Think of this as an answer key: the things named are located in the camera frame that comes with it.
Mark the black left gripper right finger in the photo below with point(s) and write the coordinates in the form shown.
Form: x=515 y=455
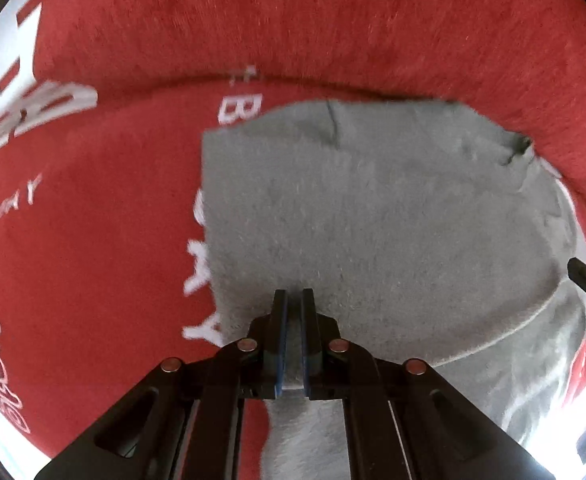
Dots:
x=311 y=344

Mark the red blanket with white print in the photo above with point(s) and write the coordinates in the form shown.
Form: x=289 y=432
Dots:
x=113 y=364

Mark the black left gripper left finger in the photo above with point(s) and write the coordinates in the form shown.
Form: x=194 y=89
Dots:
x=275 y=342

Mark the grey fleece garment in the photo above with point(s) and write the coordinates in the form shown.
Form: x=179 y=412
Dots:
x=425 y=230

